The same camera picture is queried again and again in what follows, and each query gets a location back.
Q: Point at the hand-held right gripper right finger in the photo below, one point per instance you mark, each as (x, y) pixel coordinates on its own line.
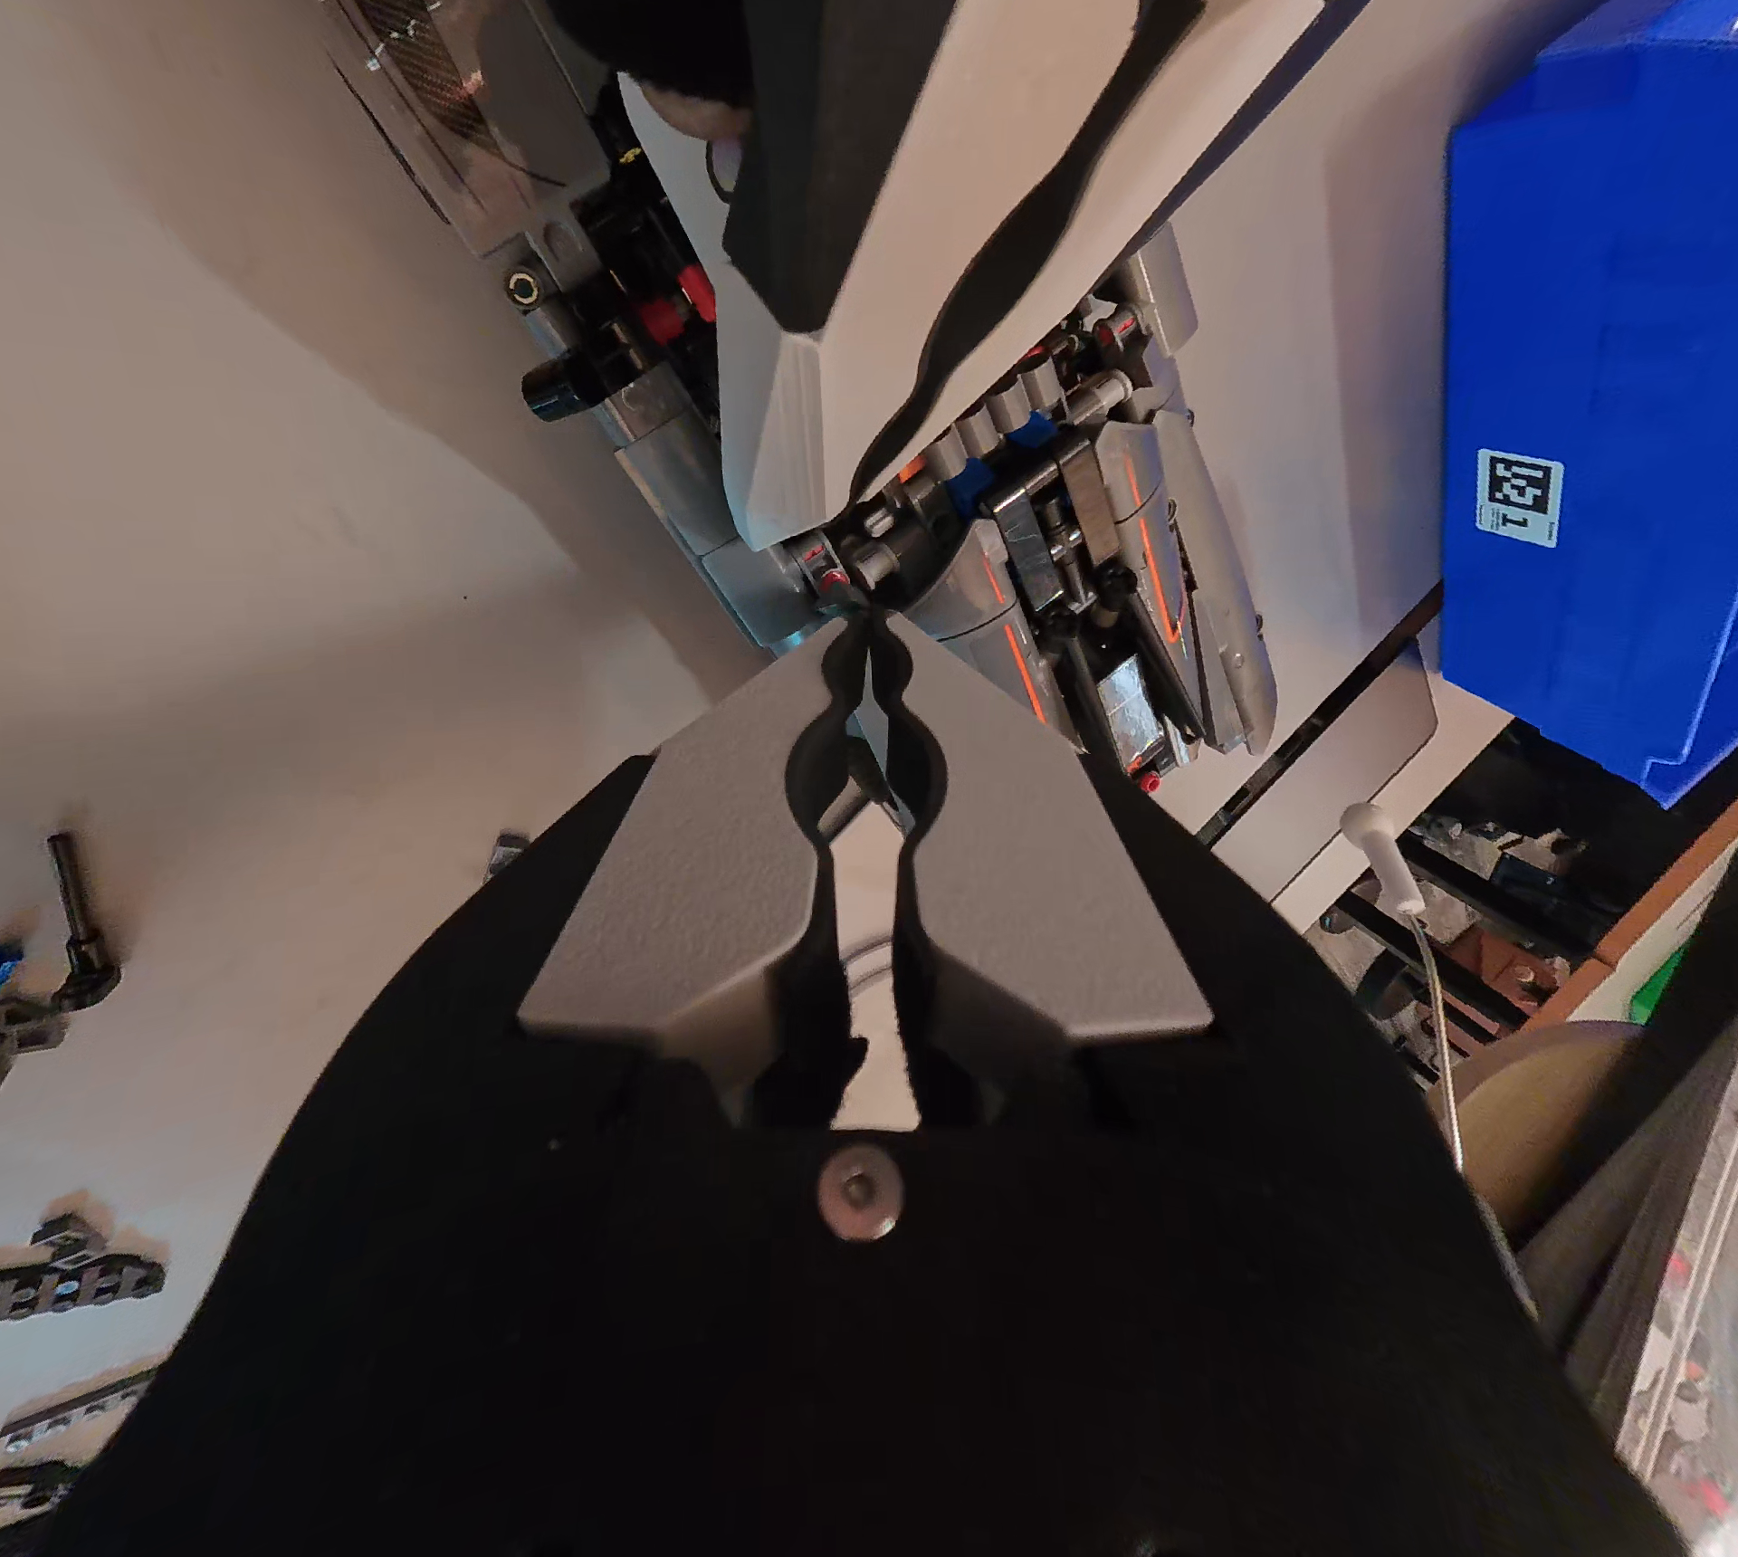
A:
(1059, 904)

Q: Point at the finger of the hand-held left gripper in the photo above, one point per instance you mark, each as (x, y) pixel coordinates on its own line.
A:
(1180, 90)
(976, 159)

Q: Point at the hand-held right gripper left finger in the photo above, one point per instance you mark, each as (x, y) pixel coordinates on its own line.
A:
(678, 904)

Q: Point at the grey lego car model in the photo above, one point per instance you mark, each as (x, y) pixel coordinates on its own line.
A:
(1194, 579)

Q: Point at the scattered small lego pieces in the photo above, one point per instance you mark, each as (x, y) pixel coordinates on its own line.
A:
(64, 892)

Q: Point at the person's left hand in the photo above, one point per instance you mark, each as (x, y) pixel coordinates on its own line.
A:
(698, 106)

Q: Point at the white metal desk stand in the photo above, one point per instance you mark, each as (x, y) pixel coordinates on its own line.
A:
(1343, 755)

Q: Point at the blue plastic storage bin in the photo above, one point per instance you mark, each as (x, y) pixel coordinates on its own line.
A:
(1602, 294)

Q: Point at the green plastic bin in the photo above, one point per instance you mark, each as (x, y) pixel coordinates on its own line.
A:
(1655, 986)

